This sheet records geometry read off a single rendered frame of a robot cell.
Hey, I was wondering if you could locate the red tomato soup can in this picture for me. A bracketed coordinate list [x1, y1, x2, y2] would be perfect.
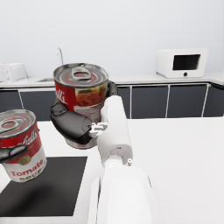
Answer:
[0, 108, 47, 184]

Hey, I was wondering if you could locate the red can with pasta picture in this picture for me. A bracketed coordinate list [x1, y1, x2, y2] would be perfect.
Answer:
[52, 62, 109, 150]

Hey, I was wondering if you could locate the dark grey square mat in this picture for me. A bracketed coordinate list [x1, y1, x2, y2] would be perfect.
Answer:
[0, 156, 88, 217]

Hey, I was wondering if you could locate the kitchen counter with dark cabinets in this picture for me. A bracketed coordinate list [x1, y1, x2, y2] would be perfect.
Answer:
[0, 69, 224, 122]

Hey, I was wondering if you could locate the white toaster appliance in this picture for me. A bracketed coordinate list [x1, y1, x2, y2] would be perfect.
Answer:
[0, 62, 29, 84]

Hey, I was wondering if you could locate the silver sink faucet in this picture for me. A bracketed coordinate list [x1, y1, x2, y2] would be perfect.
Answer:
[56, 47, 65, 67]

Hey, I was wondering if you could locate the white microwave oven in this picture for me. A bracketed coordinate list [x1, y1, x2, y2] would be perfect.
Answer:
[156, 47, 209, 80]

